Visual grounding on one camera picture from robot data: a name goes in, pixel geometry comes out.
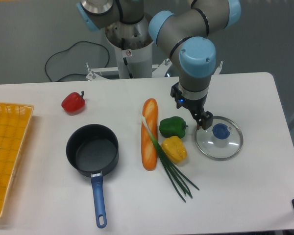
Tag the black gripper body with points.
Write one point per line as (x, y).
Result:
(193, 101)

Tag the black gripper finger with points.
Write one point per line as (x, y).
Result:
(204, 120)

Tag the glass lid blue knob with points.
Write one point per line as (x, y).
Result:
(220, 142)

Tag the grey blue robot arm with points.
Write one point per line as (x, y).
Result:
(130, 12)

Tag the green bell pepper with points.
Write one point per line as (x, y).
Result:
(173, 126)

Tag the yellow bell pepper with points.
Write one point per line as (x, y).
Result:
(174, 149)

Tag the green spring onion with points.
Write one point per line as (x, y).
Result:
(176, 177)

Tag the red bell pepper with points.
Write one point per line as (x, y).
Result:
(74, 102)

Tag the yellow woven basket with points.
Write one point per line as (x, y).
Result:
(14, 121)

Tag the black saucepan blue handle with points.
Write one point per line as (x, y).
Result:
(93, 150)

